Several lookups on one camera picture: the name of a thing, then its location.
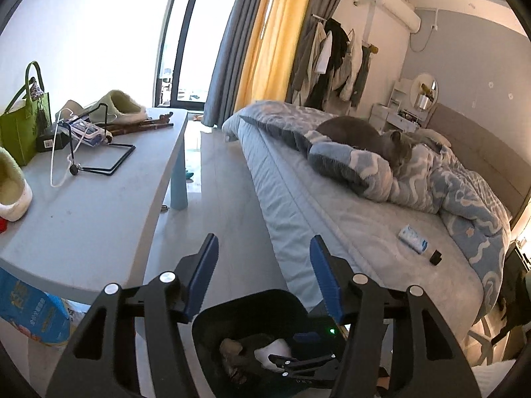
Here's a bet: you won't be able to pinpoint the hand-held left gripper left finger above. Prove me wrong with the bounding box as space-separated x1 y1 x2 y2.
45 234 219 398

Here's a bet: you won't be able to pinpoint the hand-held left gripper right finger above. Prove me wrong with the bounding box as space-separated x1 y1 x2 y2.
310 235 482 398

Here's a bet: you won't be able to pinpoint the large white tissue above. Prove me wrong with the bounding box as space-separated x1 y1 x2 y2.
254 339 291 369

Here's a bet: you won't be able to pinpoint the black trash bin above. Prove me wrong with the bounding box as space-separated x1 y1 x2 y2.
191 289 353 398

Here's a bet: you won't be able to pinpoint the grey bed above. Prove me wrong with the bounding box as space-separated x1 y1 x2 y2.
238 124 513 324

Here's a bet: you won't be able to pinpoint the blue white tissue packet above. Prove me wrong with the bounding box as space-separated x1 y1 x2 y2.
398 225 429 253

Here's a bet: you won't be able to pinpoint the light grey table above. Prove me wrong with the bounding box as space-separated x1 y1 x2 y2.
0 108 190 341

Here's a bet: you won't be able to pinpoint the blue patterned blanket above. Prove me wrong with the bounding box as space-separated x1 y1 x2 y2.
222 100 512 299

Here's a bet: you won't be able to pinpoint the grey cat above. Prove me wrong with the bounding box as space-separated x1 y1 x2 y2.
316 116 416 175

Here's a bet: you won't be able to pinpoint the brown wooden sticks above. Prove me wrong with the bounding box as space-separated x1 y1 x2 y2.
106 112 175 137

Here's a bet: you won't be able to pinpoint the white dressing table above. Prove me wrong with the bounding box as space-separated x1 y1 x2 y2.
369 79 430 133

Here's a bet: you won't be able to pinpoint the blue printed packet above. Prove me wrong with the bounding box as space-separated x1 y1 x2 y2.
0 267 73 347

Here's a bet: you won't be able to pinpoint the white power strip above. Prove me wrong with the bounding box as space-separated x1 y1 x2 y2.
62 118 113 148

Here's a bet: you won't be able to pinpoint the beige pillow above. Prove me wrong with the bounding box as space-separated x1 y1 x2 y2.
409 128 453 150

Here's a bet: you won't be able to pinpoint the dark cloth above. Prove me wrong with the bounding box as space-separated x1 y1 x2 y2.
495 244 531 338

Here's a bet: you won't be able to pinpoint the white slipper far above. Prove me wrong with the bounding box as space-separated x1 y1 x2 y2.
89 90 148 123

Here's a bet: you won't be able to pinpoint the white slipper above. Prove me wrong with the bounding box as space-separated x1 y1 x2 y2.
89 90 148 123
0 147 33 222

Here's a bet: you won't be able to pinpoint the black power adapter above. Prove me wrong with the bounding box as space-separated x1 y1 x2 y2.
35 126 71 153

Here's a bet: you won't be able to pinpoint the grey headboard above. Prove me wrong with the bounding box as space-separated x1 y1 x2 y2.
425 103 531 233

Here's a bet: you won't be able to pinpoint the white slipper near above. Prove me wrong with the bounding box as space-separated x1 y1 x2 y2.
0 147 33 222

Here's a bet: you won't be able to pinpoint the grey hanging garment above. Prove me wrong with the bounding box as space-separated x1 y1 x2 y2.
350 43 372 108

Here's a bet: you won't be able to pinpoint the light hanging jacket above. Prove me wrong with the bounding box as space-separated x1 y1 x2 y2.
332 29 366 102

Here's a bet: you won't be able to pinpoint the grey curtain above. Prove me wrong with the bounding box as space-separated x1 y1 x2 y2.
205 0 274 127

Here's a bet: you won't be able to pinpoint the round mirror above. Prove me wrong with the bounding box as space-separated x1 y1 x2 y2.
410 73 439 112

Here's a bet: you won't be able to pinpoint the white hanging shirt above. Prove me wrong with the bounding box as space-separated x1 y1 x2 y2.
313 29 335 75

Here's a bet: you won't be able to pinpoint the green tote bag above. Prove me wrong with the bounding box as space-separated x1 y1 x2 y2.
0 61 52 166

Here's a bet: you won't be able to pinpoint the black hanging jacket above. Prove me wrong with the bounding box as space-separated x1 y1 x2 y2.
305 19 353 108

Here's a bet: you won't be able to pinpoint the yellow curtain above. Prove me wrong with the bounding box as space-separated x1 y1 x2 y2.
234 0 318 112

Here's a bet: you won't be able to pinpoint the glass balcony door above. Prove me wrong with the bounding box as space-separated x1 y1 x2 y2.
155 0 250 108

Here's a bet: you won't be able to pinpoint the white air conditioner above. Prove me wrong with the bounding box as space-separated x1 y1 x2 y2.
375 0 421 34

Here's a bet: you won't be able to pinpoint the black wire stand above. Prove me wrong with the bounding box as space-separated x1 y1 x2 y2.
68 101 137 177

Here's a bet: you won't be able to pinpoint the white cable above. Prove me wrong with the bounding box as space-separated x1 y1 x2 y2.
50 108 90 187

